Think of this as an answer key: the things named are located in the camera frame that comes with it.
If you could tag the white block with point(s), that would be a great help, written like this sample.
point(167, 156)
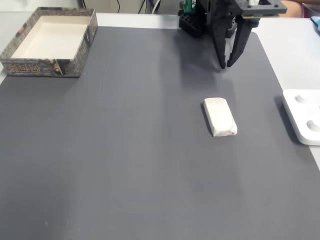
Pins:
point(220, 117)

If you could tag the patterned cardboard box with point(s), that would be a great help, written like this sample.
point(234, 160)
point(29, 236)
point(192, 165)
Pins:
point(50, 37)

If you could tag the green circuit board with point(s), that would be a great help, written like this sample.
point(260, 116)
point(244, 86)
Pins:
point(188, 7)

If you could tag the light blue object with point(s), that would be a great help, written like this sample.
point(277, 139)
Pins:
point(316, 23)

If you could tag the grey table mat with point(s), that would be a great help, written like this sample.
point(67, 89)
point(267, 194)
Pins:
point(125, 150)

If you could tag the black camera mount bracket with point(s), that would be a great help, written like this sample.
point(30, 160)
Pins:
point(265, 10)

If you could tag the white plastic base plate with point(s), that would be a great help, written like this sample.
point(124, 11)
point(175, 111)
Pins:
point(303, 117)

